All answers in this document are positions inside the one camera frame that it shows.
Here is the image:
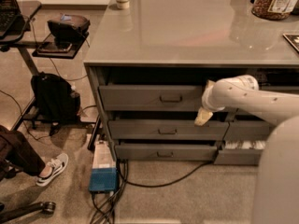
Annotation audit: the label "black pouch bag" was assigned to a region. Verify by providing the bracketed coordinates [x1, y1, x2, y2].
[48, 14, 91, 43]

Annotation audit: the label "grey drawer cabinet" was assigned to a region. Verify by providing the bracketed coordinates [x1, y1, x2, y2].
[84, 0, 299, 162]

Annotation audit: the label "black backpack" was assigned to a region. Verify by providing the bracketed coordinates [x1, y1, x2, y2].
[31, 72, 80, 122]

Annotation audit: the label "blue power box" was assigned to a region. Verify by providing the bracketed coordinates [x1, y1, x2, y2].
[89, 141, 119, 193]

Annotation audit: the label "person leg dark trousers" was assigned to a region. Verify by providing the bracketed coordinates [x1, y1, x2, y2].
[0, 125, 45, 180]

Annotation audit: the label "dark card on counter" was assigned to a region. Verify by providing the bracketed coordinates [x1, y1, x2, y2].
[283, 34, 299, 53]

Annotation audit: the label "black side tray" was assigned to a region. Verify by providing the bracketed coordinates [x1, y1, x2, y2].
[32, 33, 89, 59]

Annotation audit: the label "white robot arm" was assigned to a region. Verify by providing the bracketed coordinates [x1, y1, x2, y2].
[194, 75, 299, 224]

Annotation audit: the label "black laptop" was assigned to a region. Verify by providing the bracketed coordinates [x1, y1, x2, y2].
[0, 0, 21, 38]

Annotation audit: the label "black desk stand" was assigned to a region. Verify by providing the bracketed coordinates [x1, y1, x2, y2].
[0, 1, 101, 139]

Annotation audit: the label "grey white sneaker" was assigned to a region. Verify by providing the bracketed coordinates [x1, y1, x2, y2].
[36, 153, 69, 187]

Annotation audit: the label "black floor cable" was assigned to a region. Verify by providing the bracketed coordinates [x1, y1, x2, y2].
[88, 159, 213, 224]

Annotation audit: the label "office chair base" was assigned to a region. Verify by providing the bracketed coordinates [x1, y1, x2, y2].
[0, 202, 56, 224]

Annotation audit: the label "glass jar of nuts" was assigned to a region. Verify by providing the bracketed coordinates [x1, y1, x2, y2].
[251, 0, 298, 21]

